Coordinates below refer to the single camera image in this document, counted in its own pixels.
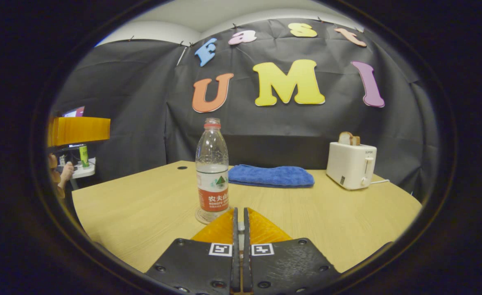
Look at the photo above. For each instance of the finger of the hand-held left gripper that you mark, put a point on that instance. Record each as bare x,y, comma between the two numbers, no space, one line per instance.
79,130

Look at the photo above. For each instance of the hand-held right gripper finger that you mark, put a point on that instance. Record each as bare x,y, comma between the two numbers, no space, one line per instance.
246,266
236,266

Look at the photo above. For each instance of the white teacup lid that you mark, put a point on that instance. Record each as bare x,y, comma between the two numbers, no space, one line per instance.
241,227

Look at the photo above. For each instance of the round brown coaster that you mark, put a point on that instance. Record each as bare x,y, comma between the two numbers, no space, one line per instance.
202,218

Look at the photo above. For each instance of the clear plastic water bottle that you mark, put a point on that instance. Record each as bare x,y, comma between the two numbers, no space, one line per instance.
212,172

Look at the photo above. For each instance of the green label bottle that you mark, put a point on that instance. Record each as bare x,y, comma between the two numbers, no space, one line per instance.
84,156

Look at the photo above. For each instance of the computer monitor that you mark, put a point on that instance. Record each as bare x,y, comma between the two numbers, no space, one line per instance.
75,111

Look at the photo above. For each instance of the small white side table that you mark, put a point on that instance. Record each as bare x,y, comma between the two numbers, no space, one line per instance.
86,170

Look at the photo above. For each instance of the blue folded towel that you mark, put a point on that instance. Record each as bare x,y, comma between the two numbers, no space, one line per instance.
271,176

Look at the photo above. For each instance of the white toaster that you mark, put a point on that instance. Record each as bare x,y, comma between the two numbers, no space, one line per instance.
349,166

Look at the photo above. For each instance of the white bread slice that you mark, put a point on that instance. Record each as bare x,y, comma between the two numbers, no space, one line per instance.
345,138

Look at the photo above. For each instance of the brown toast slice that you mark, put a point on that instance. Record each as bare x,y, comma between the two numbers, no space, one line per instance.
356,141

